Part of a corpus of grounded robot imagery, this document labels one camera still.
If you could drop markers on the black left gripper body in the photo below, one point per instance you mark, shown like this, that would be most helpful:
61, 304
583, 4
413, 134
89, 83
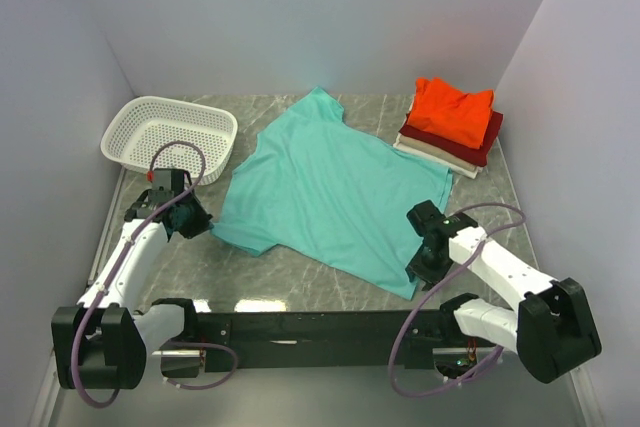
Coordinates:
181, 204

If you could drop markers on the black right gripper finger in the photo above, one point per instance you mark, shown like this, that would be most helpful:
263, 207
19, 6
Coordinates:
430, 280
417, 269

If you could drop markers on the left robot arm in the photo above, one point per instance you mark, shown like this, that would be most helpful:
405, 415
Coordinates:
120, 287

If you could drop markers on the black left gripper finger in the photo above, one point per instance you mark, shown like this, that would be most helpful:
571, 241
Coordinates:
201, 219
189, 231

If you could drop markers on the teal t-shirt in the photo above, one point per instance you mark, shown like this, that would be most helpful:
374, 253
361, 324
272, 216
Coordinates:
332, 193

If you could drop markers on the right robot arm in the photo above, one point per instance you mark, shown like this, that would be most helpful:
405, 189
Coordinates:
520, 292

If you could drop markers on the aluminium extrusion rail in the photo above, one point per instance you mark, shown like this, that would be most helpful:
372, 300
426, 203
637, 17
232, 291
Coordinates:
410, 353

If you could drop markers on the folded orange t-shirt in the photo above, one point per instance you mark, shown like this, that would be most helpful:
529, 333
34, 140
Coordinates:
443, 110

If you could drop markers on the folded dark red t-shirt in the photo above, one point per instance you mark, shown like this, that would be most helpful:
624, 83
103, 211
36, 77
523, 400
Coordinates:
477, 157

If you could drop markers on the folded beige t-shirt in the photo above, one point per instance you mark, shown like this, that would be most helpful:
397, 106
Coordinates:
433, 150

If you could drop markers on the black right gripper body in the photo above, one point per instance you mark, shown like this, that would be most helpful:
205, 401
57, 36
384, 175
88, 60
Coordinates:
425, 257

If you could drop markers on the folded white t-shirt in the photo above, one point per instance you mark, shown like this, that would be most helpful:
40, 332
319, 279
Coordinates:
454, 166

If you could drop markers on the white perforated plastic basket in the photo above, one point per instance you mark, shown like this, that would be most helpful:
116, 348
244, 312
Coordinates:
169, 133

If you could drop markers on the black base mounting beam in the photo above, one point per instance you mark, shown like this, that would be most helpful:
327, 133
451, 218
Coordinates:
284, 340

